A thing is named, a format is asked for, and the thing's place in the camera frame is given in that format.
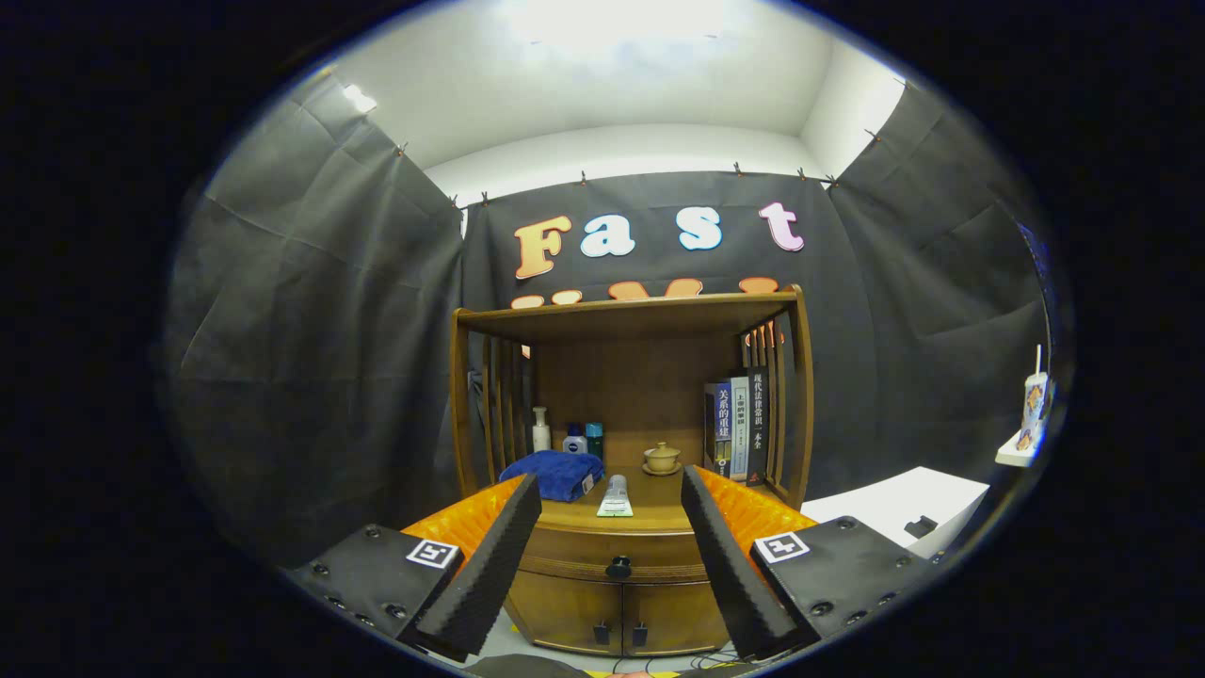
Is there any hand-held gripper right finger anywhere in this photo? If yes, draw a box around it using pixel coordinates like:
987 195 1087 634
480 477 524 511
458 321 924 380
680 464 938 660

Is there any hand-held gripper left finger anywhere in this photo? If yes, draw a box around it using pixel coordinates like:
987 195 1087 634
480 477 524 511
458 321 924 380
287 473 543 662

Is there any white green tube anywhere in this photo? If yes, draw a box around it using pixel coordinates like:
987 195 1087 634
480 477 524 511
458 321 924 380
596 474 635 518

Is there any wooden cabinet door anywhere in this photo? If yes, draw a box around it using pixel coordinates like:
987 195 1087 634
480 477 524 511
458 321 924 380
504 570 624 657
621 576 733 657

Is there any wooden countertop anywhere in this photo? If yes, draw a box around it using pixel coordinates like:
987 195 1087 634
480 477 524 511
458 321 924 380
513 466 801 538

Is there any wooden cabinet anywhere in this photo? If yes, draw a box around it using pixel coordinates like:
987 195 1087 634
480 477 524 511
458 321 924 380
449 285 815 658

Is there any blue towel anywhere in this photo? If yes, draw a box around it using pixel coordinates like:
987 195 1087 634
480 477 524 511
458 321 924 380
499 450 606 503

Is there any white spine book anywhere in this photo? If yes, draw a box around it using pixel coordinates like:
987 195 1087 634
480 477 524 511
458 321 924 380
730 376 752 482

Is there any blue spine book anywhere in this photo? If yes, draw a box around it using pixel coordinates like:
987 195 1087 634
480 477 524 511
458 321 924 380
704 379 735 481

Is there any black spine book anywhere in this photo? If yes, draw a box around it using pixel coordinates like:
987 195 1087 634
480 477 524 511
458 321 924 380
747 367 771 484

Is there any white table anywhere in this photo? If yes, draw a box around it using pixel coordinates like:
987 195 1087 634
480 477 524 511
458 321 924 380
800 466 991 558

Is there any small white shelf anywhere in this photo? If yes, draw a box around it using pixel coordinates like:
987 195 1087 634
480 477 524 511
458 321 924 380
995 431 1044 469

